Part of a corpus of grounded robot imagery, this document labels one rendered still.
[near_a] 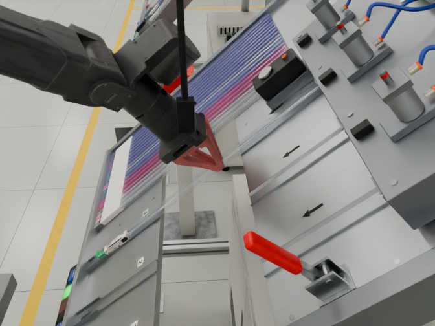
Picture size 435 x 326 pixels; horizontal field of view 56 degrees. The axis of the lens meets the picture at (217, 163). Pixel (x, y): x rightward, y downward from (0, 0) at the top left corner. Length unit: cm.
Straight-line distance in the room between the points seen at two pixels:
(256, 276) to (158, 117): 47
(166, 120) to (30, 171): 184
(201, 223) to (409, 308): 152
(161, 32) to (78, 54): 11
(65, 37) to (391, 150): 33
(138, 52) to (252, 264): 56
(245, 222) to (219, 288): 67
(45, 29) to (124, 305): 40
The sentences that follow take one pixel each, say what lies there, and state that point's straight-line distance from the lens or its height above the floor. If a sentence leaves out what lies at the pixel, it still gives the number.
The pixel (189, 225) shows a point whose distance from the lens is 175.
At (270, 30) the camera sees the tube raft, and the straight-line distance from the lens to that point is 82.
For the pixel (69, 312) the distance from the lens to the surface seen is 75.
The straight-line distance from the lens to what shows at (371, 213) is 42.
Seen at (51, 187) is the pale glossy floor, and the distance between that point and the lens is 220.
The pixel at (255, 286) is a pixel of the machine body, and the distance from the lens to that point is 88.
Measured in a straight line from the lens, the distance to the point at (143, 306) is 61.
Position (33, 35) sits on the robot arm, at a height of 120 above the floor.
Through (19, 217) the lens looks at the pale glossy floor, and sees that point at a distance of 209.
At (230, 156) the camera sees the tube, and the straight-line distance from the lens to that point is 62.
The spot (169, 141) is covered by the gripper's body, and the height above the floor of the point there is 101.
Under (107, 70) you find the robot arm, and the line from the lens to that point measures 47.
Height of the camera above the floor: 133
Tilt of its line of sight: 37 degrees down
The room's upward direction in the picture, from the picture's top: straight up
